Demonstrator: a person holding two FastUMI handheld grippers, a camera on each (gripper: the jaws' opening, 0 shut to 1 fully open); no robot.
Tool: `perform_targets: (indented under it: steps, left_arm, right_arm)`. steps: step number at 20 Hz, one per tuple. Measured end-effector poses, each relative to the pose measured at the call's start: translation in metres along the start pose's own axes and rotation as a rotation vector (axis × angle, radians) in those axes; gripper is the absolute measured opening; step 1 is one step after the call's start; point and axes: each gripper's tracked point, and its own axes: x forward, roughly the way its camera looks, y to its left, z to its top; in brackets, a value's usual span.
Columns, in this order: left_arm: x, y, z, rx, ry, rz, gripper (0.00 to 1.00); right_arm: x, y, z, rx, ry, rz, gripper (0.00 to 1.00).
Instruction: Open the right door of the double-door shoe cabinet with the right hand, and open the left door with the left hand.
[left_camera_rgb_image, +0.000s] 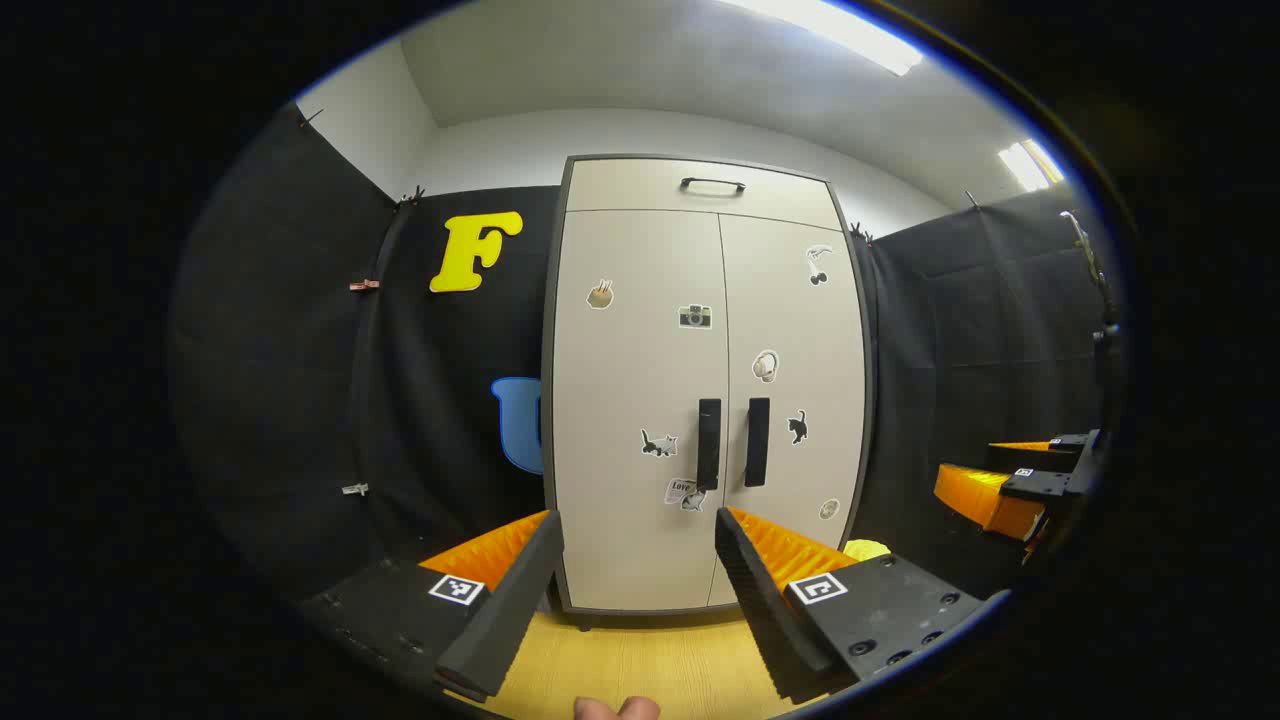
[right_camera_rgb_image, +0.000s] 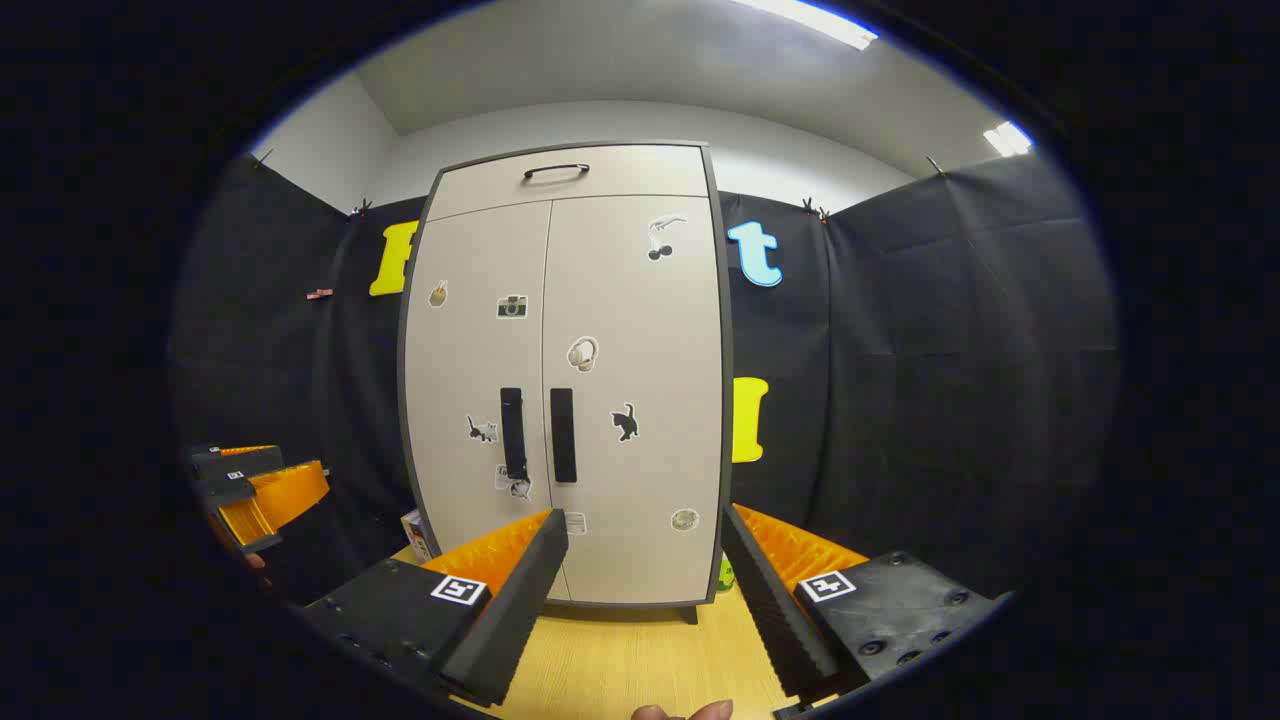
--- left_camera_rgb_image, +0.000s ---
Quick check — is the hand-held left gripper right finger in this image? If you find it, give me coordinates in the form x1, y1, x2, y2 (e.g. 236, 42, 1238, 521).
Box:
714, 506, 1001, 706

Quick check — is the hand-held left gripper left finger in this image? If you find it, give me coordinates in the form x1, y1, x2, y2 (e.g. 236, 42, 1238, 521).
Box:
300, 510, 566, 703

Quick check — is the black door handle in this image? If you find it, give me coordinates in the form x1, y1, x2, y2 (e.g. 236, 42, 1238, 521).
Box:
745, 397, 771, 488
698, 398, 722, 492

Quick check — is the beige cabinet door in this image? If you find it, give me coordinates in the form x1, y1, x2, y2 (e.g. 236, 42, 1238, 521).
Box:
708, 214, 867, 607
551, 210, 728, 613

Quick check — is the beige double-door shoe cabinet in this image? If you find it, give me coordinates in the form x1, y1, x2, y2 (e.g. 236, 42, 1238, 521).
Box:
541, 154, 874, 631

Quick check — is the beige cabinet drawer front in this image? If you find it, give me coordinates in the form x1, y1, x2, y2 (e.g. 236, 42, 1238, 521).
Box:
565, 158, 846, 233

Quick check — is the small ceiling light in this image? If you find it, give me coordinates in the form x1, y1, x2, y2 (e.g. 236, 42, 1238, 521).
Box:
998, 138, 1066, 193

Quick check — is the long ceiling light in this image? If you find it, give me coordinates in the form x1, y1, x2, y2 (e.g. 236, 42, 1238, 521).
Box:
715, 0, 924, 77

